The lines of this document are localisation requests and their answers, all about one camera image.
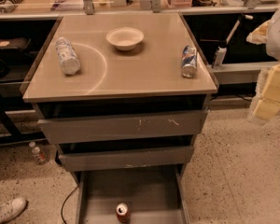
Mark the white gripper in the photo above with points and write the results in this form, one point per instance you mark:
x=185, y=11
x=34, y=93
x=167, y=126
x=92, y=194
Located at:
x=279, y=36

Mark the red coke can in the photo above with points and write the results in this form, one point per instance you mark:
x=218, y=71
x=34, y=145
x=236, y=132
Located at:
x=123, y=212

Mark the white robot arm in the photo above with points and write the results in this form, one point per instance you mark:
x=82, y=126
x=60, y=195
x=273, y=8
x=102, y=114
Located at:
x=273, y=37

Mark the blue pepsi can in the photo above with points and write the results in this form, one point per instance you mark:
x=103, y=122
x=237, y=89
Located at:
x=189, y=62

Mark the grey top drawer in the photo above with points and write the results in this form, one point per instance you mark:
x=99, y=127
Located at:
x=120, y=127

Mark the grey drawer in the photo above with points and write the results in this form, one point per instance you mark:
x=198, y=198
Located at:
x=154, y=196
x=126, y=158
x=120, y=127

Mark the grey drawer cabinet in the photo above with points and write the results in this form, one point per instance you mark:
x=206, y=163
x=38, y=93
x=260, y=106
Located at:
x=146, y=79

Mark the grey bottom drawer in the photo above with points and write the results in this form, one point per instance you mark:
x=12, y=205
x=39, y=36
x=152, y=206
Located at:
x=154, y=196

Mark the grey middle drawer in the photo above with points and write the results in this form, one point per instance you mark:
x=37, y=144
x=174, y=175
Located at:
x=126, y=158

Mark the white paper bowl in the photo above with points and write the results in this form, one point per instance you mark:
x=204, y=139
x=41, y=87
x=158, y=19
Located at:
x=125, y=38

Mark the clear plastic water bottle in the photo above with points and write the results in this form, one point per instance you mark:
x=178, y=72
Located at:
x=67, y=56

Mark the small bottle on floor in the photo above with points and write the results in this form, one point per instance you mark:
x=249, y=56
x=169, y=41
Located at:
x=38, y=153

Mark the white sneaker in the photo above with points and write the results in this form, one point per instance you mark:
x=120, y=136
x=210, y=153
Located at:
x=12, y=209

